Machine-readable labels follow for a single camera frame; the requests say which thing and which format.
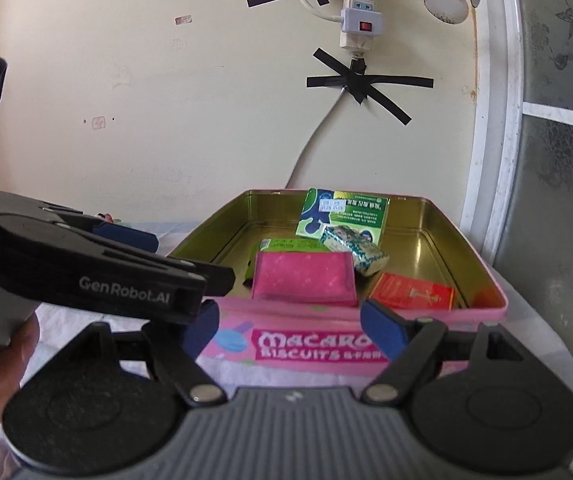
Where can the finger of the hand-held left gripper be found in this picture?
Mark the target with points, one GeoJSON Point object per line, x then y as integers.
{"type": "Point", "coordinates": [116, 280]}
{"type": "Point", "coordinates": [126, 239]}

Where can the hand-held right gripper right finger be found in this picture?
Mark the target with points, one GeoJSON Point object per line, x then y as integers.
{"type": "Point", "coordinates": [381, 327]}

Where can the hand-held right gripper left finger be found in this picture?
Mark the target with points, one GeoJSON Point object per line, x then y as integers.
{"type": "Point", "coordinates": [201, 330]}

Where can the red cigarette box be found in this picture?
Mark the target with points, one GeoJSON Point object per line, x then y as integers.
{"type": "Point", "coordinates": [411, 291]}

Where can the patterned tissue packet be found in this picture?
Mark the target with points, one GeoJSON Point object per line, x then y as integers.
{"type": "Point", "coordinates": [356, 250]}

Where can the pink biscuit tin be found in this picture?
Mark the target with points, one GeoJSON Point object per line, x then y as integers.
{"type": "Point", "coordinates": [286, 345]}

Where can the pink zipper pouch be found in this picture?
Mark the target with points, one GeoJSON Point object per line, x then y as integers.
{"type": "Point", "coordinates": [306, 277]}

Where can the green wet wipes packet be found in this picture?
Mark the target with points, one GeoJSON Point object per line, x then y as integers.
{"type": "Point", "coordinates": [281, 246]}

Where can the green cardboard box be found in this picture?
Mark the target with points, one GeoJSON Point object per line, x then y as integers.
{"type": "Point", "coordinates": [346, 210]}

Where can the striped bed sheet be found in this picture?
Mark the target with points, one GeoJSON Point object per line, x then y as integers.
{"type": "Point", "coordinates": [531, 320]}

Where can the frosted glass window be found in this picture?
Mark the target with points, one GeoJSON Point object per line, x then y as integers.
{"type": "Point", "coordinates": [556, 160]}

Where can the black tape cross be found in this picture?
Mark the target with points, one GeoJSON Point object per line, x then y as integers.
{"type": "Point", "coordinates": [361, 82]}

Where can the white power strip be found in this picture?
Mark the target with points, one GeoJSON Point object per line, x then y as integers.
{"type": "Point", "coordinates": [364, 10]}

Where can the small pink wall sticker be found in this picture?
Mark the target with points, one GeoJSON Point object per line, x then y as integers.
{"type": "Point", "coordinates": [98, 122]}
{"type": "Point", "coordinates": [183, 20]}

